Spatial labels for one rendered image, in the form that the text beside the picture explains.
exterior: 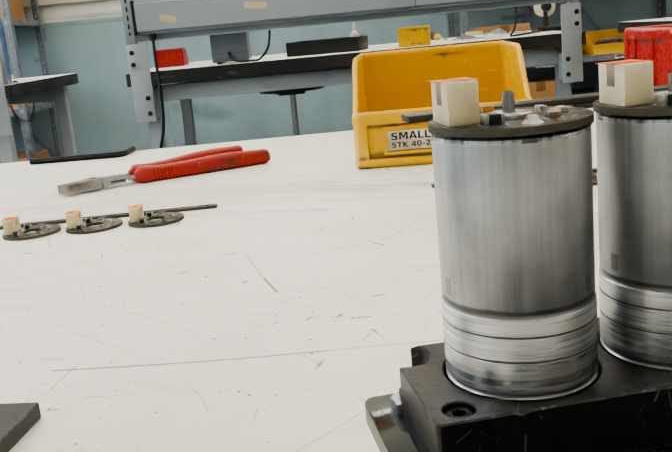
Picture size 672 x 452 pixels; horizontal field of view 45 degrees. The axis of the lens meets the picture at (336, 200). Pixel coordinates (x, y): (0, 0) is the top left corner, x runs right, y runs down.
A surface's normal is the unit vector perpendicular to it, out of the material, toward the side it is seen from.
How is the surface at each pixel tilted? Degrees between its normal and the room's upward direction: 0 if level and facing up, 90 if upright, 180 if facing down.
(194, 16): 90
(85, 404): 0
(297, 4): 90
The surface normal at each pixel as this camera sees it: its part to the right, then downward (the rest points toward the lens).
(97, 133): 0.02, 0.21
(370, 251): -0.09, -0.97
